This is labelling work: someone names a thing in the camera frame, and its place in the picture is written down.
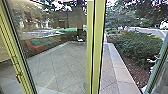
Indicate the small outdoor chair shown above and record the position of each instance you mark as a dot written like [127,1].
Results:
[80,39]

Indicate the large tree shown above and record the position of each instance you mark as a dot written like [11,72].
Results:
[79,16]

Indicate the green shrub bed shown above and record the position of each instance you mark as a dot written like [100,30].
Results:
[138,46]

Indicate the green framed glass wall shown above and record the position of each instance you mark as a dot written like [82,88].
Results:
[96,46]

